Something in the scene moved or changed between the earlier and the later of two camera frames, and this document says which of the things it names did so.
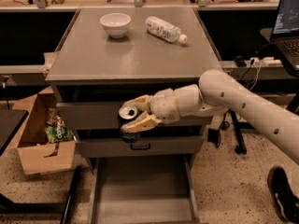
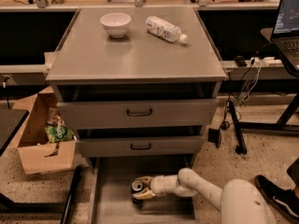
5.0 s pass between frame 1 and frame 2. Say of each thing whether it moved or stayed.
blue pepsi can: moved
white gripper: moved
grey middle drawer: stayed
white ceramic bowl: stayed
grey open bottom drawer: stayed
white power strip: stayed
